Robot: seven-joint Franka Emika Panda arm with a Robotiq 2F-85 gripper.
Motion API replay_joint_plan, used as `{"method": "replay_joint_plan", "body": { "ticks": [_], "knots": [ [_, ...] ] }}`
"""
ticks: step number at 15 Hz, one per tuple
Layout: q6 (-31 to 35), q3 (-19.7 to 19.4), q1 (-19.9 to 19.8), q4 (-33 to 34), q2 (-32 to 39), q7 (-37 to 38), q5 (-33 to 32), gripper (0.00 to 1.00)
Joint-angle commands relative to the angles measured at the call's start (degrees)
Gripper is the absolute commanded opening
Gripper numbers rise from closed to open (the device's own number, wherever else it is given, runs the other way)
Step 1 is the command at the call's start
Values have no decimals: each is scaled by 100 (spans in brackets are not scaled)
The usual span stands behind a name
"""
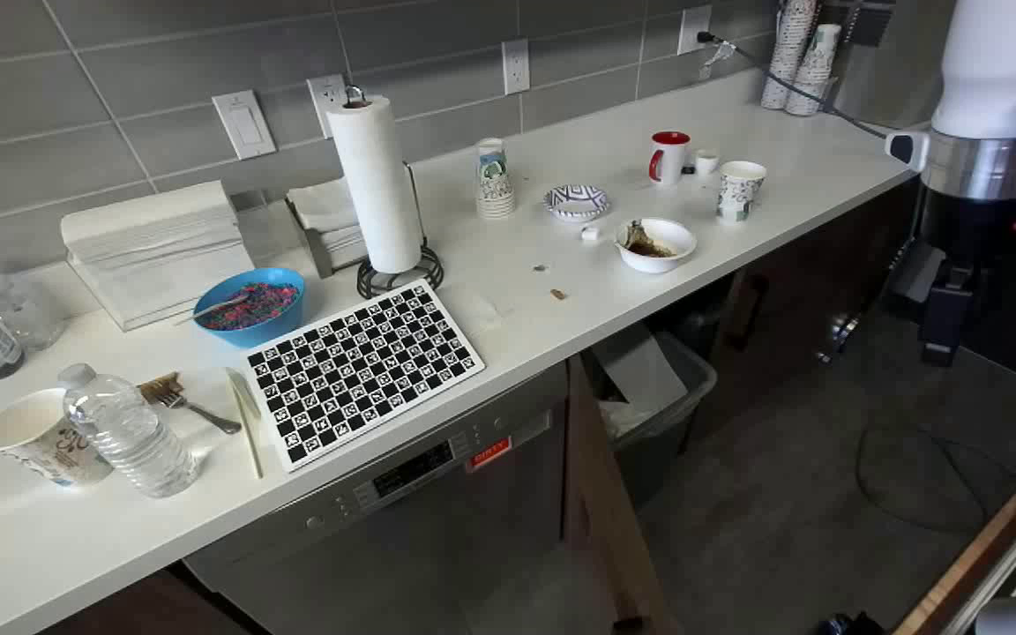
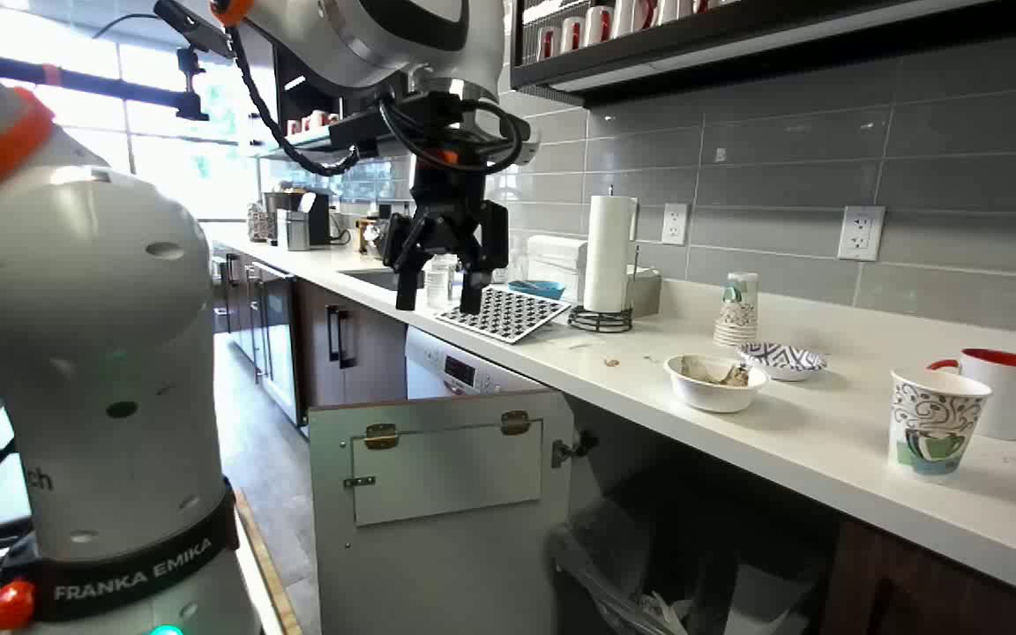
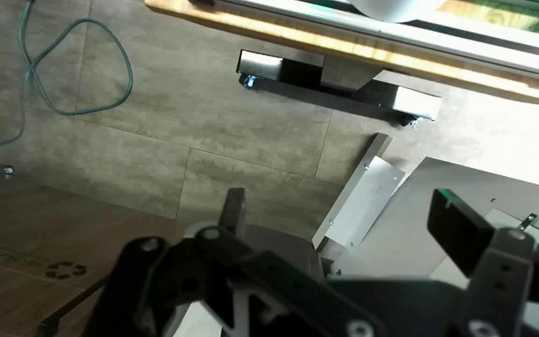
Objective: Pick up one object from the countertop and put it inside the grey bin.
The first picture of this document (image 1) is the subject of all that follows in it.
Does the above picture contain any patterned paper cup left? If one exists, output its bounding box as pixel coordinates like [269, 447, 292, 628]
[0, 388, 112, 485]

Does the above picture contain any stack of paper cups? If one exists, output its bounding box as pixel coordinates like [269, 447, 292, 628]
[763, 0, 844, 117]

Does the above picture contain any clear plastic water bottle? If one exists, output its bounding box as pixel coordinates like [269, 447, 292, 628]
[60, 362, 196, 496]

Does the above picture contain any stainless dishwasher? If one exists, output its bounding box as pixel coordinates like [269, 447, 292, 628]
[188, 368, 568, 635]

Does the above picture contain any white paper towel roll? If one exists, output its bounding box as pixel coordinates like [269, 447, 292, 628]
[329, 94, 424, 274]

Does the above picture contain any open cabinet door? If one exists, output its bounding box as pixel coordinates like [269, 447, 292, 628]
[563, 361, 678, 635]

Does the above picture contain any metal fork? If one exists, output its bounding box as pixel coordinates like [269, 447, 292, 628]
[142, 374, 241, 433]

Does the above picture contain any white wall outlet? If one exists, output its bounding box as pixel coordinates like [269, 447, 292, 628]
[501, 39, 529, 94]

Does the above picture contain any small patterned plate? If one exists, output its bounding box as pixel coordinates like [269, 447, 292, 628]
[542, 183, 613, 223]

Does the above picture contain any patterned paper cup right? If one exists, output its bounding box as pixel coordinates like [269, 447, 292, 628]
[716, 160, 767, 223]

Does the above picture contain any blue bowl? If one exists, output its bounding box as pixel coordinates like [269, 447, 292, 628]
[193, 267, 307, 344]

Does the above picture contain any stack of white napkins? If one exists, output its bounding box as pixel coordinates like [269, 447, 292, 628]
[60, 180, 250, 330]

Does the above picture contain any black white checkered mat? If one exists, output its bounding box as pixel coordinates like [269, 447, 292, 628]
[247, 281, 482, 470]

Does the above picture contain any black wire towel holder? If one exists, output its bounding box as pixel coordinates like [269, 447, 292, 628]
[356, 241, 446, 298]

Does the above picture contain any grey trash bin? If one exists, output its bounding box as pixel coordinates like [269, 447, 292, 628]
[584, 327, 716, 503]

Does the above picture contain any wooden chopstick pair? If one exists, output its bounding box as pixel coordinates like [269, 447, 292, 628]
[225, 368, 265, 478]

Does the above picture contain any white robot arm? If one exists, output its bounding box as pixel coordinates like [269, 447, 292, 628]
[881, 0, 1016, 202]

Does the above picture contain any red white mug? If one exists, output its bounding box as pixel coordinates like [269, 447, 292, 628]
[650, 129, 690, 187]

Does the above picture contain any white bowl with food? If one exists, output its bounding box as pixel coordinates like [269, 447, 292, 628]
[616, 218, 698, 274]

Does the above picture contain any small upright paper cup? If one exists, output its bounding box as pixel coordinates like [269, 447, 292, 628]
[475, 136, 515, 218]

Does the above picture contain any patterned paper cup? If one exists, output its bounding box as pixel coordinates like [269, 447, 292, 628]
[0, 388, 112, 485]
[716, 160, 767, 223]

